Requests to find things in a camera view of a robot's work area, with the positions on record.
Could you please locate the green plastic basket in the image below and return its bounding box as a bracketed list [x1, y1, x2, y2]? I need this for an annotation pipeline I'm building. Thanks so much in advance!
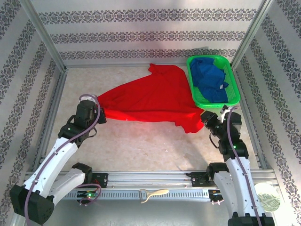
[186, 55, 241, 109]

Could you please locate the red t-shirt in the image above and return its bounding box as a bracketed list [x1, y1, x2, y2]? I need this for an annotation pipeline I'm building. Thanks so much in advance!
[96, 63, 205, 134]

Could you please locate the blue t-shirt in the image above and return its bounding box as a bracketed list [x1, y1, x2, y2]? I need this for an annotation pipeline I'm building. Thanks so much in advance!
[190, 57, 229, 104]

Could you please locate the circuit board with white plugs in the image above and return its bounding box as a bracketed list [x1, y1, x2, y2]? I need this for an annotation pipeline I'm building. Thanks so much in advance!
[208, 189, 228, 199]

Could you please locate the circuit board with green light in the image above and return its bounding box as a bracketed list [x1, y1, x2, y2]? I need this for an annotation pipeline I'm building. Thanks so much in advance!
[77, 190, 97, 199]

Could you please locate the white green round disc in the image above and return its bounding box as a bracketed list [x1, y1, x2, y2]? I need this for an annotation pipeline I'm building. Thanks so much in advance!
[255, 183, 282, 212]

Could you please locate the beige peeler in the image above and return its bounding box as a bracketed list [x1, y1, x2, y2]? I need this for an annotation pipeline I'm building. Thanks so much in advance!
[138, 189, 169, 204]

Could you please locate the aluminium side rail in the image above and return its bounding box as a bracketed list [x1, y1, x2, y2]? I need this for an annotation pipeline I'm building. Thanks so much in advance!
[230, 67, 270, 170]
[32, 69, 69, 171]

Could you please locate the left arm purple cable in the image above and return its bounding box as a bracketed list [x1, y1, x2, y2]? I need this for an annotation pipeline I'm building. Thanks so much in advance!
[24, 93, 102, 226]

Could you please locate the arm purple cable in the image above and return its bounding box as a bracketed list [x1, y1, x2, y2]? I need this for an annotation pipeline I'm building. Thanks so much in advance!
[211, 106, 263, 226]
[24, 93, 102, 226]

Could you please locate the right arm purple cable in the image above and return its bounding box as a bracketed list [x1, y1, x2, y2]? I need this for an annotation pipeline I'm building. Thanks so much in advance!
[211, 106, 263, 226]

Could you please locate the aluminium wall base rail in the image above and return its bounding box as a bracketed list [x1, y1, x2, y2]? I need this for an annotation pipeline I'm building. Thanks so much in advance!
[64, 62, 233, 69]

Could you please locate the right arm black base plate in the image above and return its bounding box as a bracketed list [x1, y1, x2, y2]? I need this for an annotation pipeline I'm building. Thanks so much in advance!
[190, 171, 235, 188]

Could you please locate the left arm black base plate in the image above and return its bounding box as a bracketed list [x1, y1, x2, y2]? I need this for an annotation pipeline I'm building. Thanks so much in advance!
[65, 173, 109, 188]

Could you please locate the aluminium mounting rail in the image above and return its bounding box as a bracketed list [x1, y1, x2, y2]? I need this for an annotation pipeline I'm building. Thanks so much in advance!
[22, 170, 277, 189]

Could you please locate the slotted grey cable duct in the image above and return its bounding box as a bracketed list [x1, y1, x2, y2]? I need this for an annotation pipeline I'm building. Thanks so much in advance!
[37, 189, 210, 201]

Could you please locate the aluminium frame post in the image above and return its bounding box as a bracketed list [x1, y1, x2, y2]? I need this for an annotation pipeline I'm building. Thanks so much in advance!
[20, 0, 69, 71]
[231, 0, 280, 70]

